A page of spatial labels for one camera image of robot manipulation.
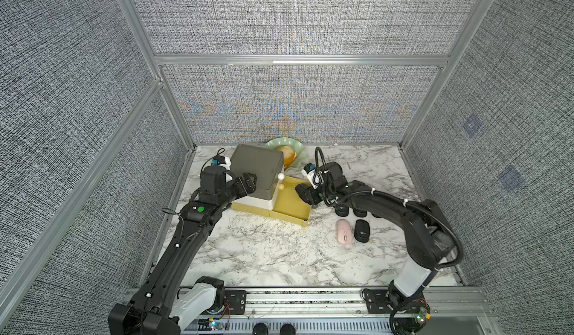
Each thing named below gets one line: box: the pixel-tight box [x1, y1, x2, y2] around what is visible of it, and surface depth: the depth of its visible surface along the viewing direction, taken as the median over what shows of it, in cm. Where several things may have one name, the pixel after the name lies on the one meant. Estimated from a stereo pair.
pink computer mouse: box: [335, 218, 354, 247], surface depth 88 cm
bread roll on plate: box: [277, 145, 298, 171], surface depth 109 cm
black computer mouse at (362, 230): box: [353, 219, 370, 244], surface depth 89 cm
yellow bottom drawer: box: [269, 176, 312, 229], surface depth 92 cm
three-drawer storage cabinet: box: [230, 144, 285, 213], surface depth 87 cm
